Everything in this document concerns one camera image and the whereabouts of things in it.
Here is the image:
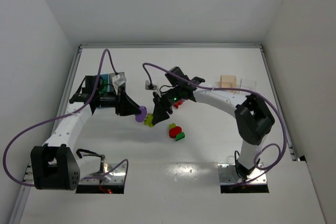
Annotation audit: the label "wooden tan bin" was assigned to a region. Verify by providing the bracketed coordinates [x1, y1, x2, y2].
[219, 75, 237, 88]

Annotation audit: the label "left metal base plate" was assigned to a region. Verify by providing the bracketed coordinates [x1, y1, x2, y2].
[79, 162, 127, 186]

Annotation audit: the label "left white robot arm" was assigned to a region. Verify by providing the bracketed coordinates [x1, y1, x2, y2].
[30, 72, 146, 190]

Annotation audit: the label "red rounded lego brick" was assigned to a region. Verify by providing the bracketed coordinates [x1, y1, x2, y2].
[169, 126, 182, 138]

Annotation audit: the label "blue plastic bin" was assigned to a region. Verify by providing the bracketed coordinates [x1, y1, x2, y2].
[95, 74, 115, 101]

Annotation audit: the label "purple cable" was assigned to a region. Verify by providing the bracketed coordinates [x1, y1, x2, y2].
[142, 62, 287, 189]
[2, 48, 129, 186]

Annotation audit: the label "dark smoky plastic bin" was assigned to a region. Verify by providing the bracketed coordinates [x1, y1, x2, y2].
[113, 72, 127, 87]

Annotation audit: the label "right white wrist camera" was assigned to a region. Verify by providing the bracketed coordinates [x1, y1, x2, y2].
[145, 80, 158, 91]

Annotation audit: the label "small green lego wedge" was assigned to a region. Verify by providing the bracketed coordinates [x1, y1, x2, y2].
[175, 132, 185, 141]

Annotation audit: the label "lime green lego bricks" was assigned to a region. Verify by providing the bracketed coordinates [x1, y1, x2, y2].
[143, 113, 154, 127]

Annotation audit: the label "clear plastic bin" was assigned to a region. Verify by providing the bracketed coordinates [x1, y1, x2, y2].
[237, 78, 257, 91]

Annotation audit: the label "purple rounded lego brick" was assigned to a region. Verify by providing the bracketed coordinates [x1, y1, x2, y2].
[135, 106, 147, 123]

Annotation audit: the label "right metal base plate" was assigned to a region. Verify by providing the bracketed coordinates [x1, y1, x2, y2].
[218, 163, 268, 185]

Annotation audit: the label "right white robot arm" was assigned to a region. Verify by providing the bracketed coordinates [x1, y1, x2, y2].
[151, 67, 275, 179]

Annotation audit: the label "aluminium frame rail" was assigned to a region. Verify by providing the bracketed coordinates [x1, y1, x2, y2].
[10, 43, 297, 223]

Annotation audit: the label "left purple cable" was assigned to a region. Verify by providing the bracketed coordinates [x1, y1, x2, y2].
[2, 48, 129, 186]

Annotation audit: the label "red arch lego brick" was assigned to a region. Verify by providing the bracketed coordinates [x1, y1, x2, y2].
[173, 99, 185, 109]

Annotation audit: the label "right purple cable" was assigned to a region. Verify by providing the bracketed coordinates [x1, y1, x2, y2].
[142, 62, 287, 189]

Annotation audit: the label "metal base plate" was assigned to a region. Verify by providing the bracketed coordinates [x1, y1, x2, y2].
[218, 163, 268, 185]
[79, 162, 127, 186]

